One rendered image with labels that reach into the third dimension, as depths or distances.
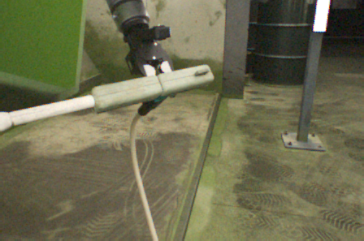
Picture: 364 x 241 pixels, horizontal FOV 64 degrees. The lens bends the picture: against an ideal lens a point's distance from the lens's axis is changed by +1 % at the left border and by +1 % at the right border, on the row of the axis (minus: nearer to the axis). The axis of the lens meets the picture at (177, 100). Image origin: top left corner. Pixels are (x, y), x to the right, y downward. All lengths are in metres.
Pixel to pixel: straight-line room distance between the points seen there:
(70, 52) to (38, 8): 0.15
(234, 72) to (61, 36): 1.72
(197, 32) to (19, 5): 1.64
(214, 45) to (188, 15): 0.32
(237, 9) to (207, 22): 0.25
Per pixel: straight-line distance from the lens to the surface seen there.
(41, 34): 1.00
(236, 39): 2.41
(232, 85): 2.47
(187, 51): 2.46
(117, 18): 0.78
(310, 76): 1.65
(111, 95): 0.59
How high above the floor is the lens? 0.70
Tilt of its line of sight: 17 degrees down
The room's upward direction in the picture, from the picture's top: straight up
